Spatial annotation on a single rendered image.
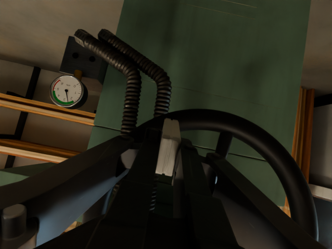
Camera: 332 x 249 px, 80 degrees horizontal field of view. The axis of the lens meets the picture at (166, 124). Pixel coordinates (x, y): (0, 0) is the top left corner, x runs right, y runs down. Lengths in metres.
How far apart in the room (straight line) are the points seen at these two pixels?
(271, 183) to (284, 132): 0.12
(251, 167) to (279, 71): 0.23
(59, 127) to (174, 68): 2.73
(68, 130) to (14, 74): 1.06
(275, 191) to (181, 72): 0.33
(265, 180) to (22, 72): 3.28
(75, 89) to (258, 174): 0.41
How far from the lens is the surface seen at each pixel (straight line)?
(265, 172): 0.49
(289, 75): 0.55
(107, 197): 0.26
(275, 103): 0.51
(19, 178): 0.52
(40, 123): 3.20
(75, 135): 3.02
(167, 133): 0.16
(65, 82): 0.43
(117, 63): 0.35
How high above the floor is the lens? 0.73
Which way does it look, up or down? 7 degrees down
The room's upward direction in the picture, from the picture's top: 168 degrees counter-clockwise
